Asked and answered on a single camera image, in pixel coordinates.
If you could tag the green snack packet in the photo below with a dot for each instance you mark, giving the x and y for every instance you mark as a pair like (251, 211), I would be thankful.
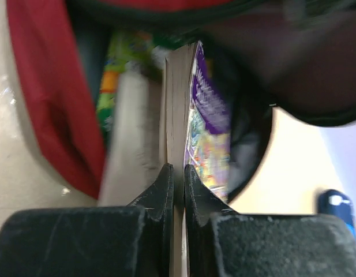
(127, 51)

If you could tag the red student backpack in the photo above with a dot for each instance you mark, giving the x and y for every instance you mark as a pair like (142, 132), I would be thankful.
(59, 48)

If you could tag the purple book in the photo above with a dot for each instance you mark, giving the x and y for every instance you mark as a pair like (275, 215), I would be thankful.
(195, 130)

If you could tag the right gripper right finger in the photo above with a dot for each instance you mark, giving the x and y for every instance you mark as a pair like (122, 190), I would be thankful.
(223, 242)

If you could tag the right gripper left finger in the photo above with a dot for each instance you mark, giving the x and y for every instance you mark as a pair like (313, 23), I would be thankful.
(132, 240)

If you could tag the blue patterned pencil case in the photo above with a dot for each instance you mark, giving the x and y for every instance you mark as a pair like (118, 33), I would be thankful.
(338, 204)

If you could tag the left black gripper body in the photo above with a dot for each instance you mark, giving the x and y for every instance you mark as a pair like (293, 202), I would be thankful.
(310, 71)

